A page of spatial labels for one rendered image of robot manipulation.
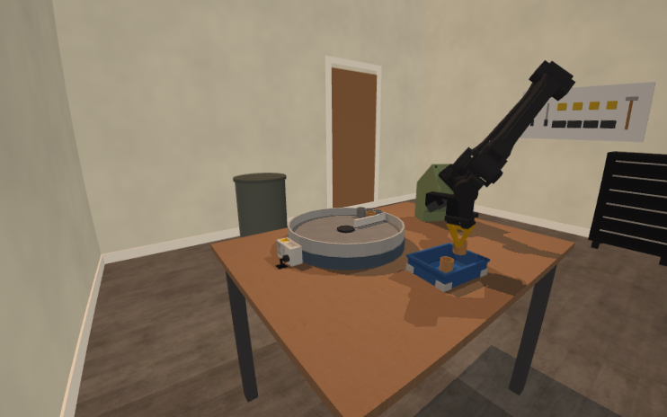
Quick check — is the blue crate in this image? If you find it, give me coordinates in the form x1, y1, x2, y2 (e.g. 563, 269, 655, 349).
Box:
406, 243, 490, 292

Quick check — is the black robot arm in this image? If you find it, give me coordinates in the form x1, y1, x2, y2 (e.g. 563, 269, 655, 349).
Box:
425, 60, 575, 217

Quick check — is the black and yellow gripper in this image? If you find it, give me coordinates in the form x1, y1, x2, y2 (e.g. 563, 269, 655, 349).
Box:
444, 202, 478, 248

